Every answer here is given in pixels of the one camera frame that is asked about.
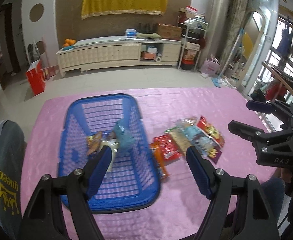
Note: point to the white metal shelf rack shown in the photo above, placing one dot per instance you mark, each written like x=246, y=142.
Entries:
x=193, y=39

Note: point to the orange long snack pack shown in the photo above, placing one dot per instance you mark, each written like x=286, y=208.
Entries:
x=156, y=151

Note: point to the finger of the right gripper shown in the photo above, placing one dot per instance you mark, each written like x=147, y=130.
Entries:
x=281, y=110
x=246, y=133

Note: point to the cream TV cabinet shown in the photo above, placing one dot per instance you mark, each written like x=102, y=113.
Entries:
x=118, y=51

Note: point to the plate of oranges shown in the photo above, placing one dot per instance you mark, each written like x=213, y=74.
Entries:
x=68, y=43

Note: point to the green folded cloth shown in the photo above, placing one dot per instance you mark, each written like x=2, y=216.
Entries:
x=154, y=36

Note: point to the blue tissue pack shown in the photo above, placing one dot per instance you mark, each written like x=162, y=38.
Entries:
x=131, y=33

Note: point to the blue plastic basket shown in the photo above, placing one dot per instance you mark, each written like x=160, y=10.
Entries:
x=105, y=137

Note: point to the silver standing air conditioner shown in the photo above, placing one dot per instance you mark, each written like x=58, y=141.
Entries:
x=215, y=16

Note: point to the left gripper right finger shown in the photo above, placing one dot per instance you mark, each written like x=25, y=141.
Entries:
x=238, y=207

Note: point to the orange small snack pack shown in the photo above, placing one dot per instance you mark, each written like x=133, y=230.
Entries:
x=93, y=143

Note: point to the light blue snack pack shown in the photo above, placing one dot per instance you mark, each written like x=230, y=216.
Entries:
x=199, y=140

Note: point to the brown cardboard box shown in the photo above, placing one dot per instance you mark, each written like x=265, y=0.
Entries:
x=168, y=32

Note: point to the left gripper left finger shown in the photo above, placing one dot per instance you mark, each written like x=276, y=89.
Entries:
x=43, y=217

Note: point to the red paper bag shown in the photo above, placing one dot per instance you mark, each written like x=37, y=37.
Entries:
x=35, y=77

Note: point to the cracker pack clear green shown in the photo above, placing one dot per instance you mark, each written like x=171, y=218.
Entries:
x=179, y=139

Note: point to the pink gift bag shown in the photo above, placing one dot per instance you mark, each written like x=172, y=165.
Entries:
x=210, y=66

